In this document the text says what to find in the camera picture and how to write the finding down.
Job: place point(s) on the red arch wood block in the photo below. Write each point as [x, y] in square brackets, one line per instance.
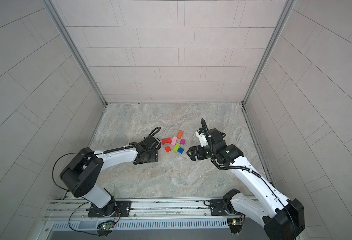
[166, 141]

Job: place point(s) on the aluminium corner post right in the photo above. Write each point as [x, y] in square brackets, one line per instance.
[272, 42]

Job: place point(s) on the right circuit board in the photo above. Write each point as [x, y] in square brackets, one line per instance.
[235, 222]

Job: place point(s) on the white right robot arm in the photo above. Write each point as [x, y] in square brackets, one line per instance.
[281, 217]

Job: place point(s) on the circuit board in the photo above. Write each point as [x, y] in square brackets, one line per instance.
[235, 222]
[106, 226]

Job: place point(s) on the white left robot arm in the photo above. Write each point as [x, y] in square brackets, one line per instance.
[81, 174]

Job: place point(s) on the green wood block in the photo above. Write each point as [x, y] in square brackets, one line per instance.
[176, 147]

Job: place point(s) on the pink wood block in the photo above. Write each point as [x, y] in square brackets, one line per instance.
[174, 141]

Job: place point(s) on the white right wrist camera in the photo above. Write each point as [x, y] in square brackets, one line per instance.
[202, 138]

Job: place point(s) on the left circuit board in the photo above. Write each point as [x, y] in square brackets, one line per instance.
[106, 226]

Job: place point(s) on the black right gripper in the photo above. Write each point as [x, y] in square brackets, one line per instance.
[199, 149]

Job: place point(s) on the orange wood block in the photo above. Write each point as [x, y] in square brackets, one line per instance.
[179, 135]

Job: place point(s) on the aluminium corner post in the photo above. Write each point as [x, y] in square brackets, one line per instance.
[72, 47]
[272, 42]

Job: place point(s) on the aluminium corner post left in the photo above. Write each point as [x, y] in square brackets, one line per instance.
[72, 47]

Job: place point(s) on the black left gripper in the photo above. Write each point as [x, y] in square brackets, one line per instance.
[155, 158]

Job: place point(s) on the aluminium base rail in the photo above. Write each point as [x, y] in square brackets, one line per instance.
[142, 214]

